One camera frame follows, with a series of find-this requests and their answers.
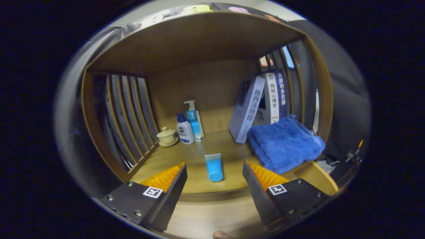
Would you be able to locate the white lotion bottle blue cap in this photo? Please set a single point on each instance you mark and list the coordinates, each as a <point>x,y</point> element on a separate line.
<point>185,131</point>

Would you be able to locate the cream lidded teacup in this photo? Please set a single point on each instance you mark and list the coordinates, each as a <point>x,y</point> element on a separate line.
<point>166,136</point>

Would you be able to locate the wooden cabinet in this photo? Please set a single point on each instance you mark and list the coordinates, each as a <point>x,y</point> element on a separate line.
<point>199,43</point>

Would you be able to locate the grey leaning book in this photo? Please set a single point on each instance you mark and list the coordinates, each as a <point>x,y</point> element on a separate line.
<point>247,109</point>

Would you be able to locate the blue cosmetic tube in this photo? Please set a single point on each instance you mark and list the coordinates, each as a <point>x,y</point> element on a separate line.
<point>214,167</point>

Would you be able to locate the blue pump bottle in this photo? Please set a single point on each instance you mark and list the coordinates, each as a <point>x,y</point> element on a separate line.
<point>193,124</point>

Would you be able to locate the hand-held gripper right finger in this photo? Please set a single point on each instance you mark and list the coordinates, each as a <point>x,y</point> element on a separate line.
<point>257,196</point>

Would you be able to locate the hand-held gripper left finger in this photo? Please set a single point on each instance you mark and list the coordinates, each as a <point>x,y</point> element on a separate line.
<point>172,196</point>

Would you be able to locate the black equipment with orange clamp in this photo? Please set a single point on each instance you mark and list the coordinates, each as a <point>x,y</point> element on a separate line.
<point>345,166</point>

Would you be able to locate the wooden countertop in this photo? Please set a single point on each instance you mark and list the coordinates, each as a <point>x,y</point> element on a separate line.
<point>199,159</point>

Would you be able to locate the white spine book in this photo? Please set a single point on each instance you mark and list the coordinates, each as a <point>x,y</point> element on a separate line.
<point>274,99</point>

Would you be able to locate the dark blue spine book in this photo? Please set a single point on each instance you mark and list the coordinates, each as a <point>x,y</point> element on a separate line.
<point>283,96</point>

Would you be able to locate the slim white tube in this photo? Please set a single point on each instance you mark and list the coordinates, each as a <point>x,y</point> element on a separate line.
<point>200,124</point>

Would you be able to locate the blue folded towel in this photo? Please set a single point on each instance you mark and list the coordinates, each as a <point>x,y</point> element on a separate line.
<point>285,142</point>

